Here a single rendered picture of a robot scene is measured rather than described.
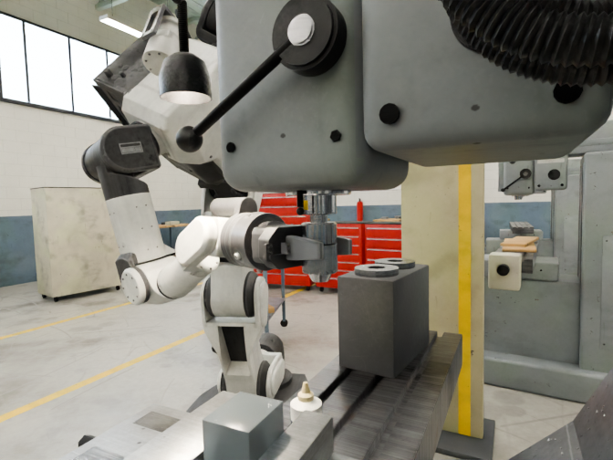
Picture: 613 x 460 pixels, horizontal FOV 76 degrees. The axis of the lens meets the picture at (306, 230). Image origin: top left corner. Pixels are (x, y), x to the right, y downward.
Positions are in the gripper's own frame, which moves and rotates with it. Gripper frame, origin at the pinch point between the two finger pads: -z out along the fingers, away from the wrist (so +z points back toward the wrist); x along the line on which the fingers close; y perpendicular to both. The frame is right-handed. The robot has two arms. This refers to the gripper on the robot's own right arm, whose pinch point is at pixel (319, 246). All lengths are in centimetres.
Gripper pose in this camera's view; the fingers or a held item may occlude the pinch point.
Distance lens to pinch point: 52.2
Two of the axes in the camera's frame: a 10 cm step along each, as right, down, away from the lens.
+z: -6.9, -0.4, 7.2
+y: 0.2, 10.0, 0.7
